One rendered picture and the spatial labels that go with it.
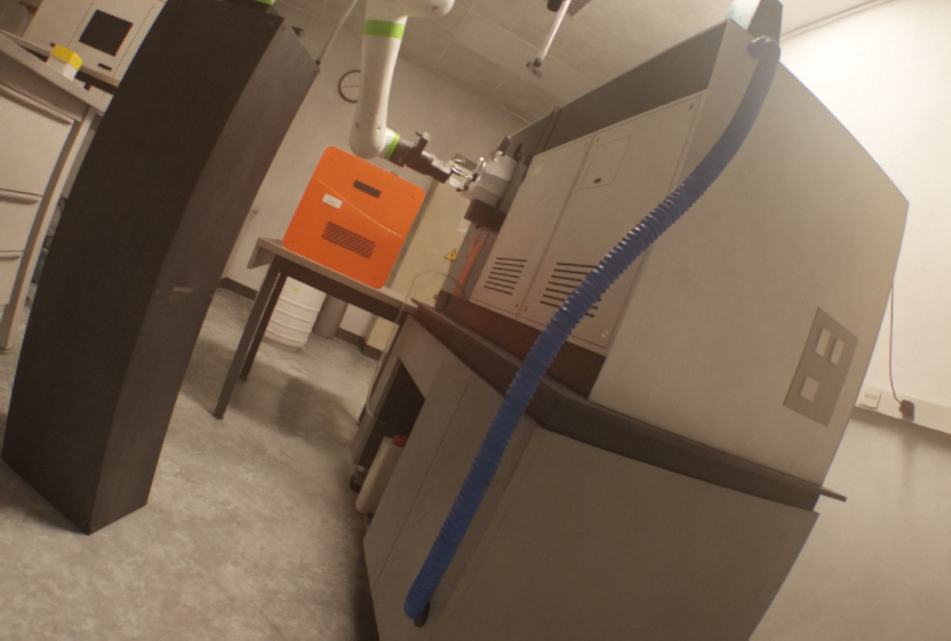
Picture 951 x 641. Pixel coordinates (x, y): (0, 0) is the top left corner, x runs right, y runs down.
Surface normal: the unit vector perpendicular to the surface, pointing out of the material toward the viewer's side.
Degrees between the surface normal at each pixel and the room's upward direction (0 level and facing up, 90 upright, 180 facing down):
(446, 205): 90
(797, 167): 90
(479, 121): 90
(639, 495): 90
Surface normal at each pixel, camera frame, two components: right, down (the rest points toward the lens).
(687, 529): 0.26, 0.07
